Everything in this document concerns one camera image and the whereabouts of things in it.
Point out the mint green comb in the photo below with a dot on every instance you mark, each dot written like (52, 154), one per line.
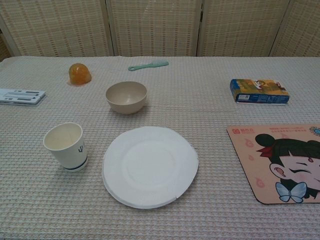
(150, 65)

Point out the white paper cup blue print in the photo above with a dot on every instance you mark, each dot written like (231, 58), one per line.
(65, 155)

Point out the white folding laptop stand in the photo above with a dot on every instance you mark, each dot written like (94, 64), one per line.
(20, 96)

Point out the white paper plate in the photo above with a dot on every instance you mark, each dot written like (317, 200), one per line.
(150, 162)

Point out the beige woven tablecloth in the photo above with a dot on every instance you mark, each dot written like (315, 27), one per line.
(200, 112)

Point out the orange fruit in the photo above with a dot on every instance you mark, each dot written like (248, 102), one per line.
(79, 73)

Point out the beige bowl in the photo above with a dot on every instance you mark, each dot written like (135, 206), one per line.
(125, 106)

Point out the brown edge screen panel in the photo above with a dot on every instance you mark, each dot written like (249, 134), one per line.
(3, 47)

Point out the woven bamboo screen panel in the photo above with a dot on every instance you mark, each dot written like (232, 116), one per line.
(240, 25)
(302, 27)
(155, 25)
(57, 25)

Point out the blue yellow cartoon box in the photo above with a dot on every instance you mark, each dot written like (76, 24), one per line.
(260, 90)

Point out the cartoon girl mouse pad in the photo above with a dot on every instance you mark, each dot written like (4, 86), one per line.
(250, 150)

